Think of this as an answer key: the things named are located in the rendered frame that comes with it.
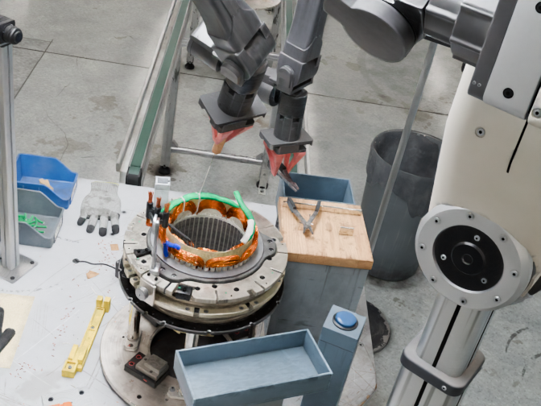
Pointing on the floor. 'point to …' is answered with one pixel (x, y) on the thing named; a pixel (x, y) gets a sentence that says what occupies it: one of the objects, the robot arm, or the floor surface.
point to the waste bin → (392, 232)
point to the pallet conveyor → (148, 133)
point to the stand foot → (377, 328)
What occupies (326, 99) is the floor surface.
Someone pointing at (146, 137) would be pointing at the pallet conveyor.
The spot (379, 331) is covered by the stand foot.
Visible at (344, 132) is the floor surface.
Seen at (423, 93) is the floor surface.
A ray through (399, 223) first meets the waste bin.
